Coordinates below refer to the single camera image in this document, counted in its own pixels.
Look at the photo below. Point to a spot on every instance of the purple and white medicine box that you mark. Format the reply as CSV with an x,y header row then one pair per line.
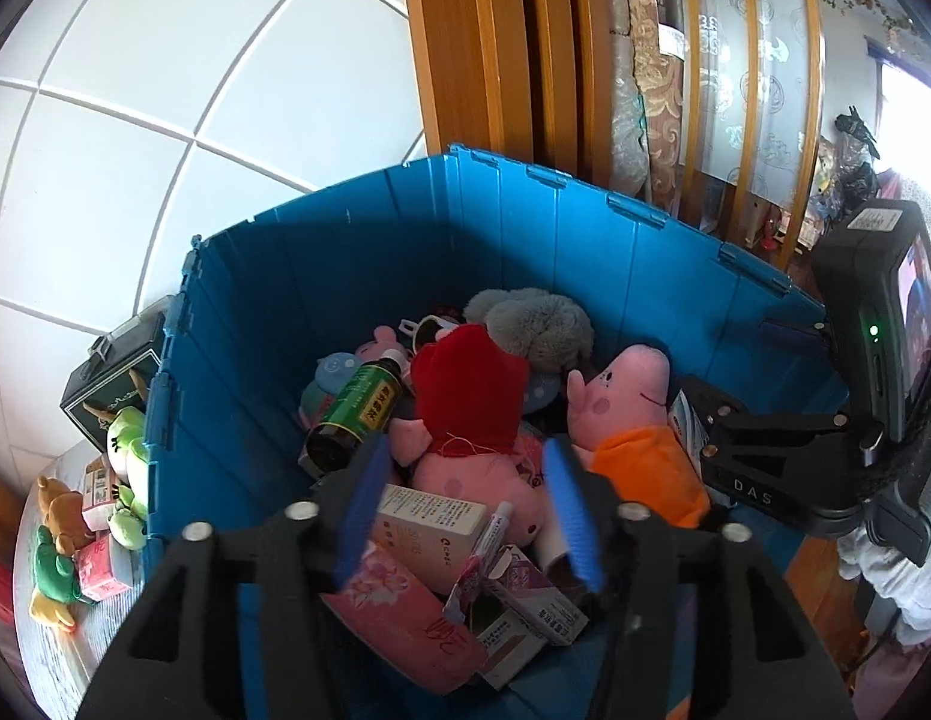
x,y
533,592

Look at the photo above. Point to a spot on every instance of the brown bottle with green label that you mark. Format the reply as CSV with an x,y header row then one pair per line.
x,y
360,405

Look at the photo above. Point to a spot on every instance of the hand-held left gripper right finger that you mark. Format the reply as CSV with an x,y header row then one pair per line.
x,y
574,510

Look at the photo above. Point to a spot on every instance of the white tube with red cap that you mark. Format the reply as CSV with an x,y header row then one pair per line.
x,y
489,532

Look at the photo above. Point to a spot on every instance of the pink and white tissue pack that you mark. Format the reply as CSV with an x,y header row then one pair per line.
x,y
99,491

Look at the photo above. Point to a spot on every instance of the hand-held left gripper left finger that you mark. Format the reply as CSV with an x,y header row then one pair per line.
x,y
364,510

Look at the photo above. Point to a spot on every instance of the pink pig plush blue body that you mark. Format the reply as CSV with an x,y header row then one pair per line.
x,y
334,379

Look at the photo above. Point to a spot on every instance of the pile of plastic bags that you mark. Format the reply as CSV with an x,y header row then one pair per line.
x,y
840,195

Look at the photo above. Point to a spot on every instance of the white-framed sunglasses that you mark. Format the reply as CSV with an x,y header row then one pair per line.
x,y
434,331

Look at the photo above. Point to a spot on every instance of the grey fluffy plush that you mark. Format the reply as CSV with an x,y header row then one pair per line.
x,y
525,322

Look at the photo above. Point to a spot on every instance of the small pink sachet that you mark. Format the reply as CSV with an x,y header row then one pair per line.
x,y
465,585

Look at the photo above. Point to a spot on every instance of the large green plush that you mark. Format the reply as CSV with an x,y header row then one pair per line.
x,y
127,442

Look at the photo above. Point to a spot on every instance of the pink pig plush red dress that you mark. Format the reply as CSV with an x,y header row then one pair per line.
x,y
473,390

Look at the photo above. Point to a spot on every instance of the pink flowered tissue packet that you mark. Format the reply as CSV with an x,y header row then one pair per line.
x,y
405,615
101,574

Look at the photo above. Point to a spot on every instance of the window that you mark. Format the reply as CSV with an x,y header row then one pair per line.
x,y
912,120

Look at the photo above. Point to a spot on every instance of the frosted glass door wooden frame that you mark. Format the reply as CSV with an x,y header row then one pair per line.
x,y
765,52

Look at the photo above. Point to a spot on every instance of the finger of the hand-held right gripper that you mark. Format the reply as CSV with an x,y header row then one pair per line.
x,y
791,334
750,420

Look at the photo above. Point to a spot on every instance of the white and brown medicine box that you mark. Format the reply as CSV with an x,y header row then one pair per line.
x,y
510,652

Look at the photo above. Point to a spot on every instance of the white and blue medicine box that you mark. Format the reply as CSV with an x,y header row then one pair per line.
x,y
684,420

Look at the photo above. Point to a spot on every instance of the blue spotted toy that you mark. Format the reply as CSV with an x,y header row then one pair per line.
x,y
544,390

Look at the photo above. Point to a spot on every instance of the brown bear plush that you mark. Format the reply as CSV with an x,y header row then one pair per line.
x,y
60,514

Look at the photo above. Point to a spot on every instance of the rolled patterned carpet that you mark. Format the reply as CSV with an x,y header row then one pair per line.
x,y
653,90

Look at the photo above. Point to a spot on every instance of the blue plastic crate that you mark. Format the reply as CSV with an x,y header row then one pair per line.
x,y
270,277

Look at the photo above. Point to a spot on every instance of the pink pig plush orange dress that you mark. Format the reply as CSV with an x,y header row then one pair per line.
x,y
630,382

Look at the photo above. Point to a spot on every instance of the green plush with yellow feet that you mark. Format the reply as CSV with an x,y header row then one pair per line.
x,y
52,570

